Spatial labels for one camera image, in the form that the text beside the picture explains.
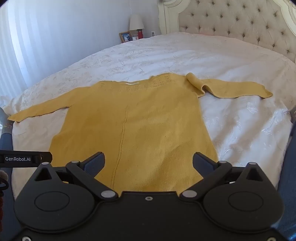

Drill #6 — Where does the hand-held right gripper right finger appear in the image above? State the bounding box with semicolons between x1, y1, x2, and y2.
179;152;263;201

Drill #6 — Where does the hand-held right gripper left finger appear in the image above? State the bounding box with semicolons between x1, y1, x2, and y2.
33;152;118;201

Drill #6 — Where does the yellow knit sweater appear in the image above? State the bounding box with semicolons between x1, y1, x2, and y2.
7;72;273;194

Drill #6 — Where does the white floral bedspread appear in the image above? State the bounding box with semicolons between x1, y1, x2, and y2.
0;32;296;202

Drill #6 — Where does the cream tufted headboard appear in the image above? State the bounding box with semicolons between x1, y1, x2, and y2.
158;0;296;62

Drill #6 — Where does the white table lamp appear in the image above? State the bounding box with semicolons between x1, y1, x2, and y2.
129;14;145;31

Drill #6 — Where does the wooden picture frame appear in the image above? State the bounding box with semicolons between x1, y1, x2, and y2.
119;31;133;43

